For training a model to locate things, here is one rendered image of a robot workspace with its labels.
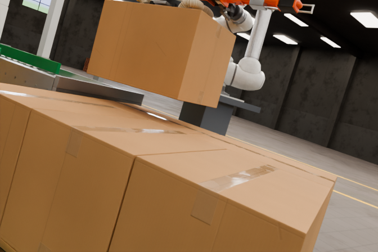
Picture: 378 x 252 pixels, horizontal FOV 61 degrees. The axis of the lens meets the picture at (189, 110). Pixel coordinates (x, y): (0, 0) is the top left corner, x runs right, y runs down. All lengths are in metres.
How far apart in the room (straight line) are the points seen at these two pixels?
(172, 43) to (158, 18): 0.15
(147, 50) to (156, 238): 0.98
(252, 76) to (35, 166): 1.56
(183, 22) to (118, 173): 0.85
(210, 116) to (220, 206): 1.48
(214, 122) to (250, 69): 0.43
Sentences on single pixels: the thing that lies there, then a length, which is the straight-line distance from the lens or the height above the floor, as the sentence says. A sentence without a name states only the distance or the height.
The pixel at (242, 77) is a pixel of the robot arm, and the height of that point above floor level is 0.90.
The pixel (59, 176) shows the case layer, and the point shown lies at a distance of 0.94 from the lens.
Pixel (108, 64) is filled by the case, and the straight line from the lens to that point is 1.68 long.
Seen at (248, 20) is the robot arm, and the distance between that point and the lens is 1.90.
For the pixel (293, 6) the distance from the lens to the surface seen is 1.47.
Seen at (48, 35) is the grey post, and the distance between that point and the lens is 5.09.
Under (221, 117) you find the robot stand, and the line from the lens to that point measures 2.19.
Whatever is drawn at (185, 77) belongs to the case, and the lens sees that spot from 1.41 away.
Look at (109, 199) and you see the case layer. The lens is 0.82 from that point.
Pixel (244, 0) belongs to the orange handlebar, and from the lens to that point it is 1.58.
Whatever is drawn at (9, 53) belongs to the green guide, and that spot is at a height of 0.59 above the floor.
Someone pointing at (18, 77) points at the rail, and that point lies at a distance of 1.92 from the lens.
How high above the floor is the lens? 0.73
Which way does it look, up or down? 4 degrees down
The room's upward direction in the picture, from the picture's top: 17 degrees clockwise
